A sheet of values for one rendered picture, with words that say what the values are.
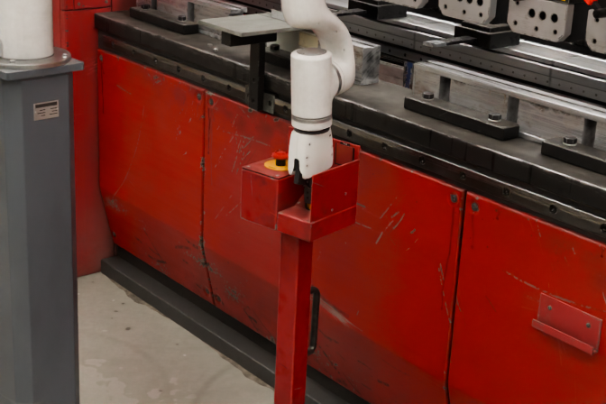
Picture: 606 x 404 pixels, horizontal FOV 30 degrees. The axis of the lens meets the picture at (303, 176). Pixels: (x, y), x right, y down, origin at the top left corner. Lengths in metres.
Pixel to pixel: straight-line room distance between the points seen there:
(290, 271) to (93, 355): 0.99
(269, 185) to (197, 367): 0.98
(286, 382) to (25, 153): 0.78
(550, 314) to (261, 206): 0.64
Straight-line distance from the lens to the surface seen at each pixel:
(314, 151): 2.34
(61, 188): 2.45
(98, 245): 3.81
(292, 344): 2.56
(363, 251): 2.69
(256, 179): 2.42
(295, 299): 2.51
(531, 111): 2.42
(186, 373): 3.22
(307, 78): 2.27
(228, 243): 3.14
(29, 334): 2.54
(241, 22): 2.85
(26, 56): 2.37
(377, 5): 3.03
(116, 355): 3.32
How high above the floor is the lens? 1.55
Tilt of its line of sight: 19 degrees down
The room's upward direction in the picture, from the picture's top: 3 degrees clockwise
